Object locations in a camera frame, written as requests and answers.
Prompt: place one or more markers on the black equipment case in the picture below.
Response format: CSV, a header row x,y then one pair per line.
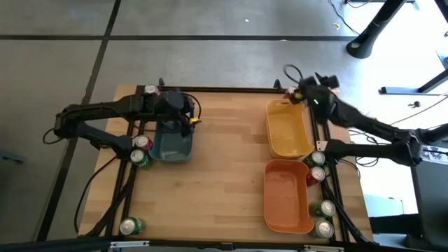
x,y
430,196

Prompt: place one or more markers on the black slanted desk leg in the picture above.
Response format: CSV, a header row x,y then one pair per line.
x,y
442,8

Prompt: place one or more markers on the teal plastic bin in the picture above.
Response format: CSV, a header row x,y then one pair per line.
x,y
171,147

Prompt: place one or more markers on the green soda can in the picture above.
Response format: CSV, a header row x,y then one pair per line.
x,y
131,226
318,158
325,209
138,156

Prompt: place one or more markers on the yellow plastic bin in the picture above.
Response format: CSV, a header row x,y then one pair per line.
x,y
287,133

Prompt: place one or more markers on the black bar with silver brackets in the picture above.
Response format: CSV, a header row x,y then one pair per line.
x,y
52,245

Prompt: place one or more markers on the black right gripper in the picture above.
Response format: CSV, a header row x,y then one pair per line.
x,y
316,94

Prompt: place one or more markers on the white printed sticker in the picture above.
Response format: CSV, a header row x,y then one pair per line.
x,y
434,155

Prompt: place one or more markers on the red cola can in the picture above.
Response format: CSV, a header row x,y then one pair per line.
x,y
290,91
316,174
151,89
143,141

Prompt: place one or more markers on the small yellow floor scrap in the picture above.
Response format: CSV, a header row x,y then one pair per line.
x,y
336,26

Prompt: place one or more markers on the black metal table frame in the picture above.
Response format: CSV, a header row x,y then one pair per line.
x,y
227,89

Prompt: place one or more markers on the orange plastic bin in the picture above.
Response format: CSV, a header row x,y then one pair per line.
x,y
285,196

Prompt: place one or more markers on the black table foot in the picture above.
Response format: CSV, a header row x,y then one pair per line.
x,y
399,91

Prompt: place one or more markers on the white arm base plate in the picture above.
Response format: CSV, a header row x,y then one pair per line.
x,y
321,145

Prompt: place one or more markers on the silver soda can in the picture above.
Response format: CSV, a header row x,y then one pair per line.
x,y
323,229

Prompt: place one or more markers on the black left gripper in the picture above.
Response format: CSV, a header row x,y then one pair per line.
x,y
171,103

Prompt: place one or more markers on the black round desk leg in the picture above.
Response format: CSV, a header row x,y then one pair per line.
x,y
374,28

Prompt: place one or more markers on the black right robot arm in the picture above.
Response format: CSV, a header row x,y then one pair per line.
x,y
367,122

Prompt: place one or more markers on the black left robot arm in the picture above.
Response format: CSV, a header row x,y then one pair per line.
x,y
98,106

